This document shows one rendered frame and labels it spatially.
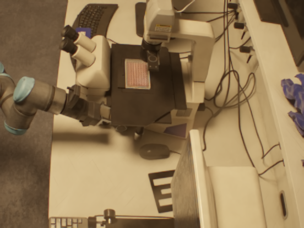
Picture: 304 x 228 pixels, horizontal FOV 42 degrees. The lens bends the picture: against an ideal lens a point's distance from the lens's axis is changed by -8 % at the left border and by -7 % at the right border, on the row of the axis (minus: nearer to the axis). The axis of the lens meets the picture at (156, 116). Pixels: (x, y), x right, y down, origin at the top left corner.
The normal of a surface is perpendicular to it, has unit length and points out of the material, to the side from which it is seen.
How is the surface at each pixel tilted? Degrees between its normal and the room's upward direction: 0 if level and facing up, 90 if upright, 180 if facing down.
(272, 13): 0
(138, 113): 0
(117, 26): 0
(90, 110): 22
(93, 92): 90
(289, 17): 86
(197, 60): 90
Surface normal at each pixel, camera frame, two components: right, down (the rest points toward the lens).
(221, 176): 0.17, -0.57
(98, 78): 0.10, 0.68
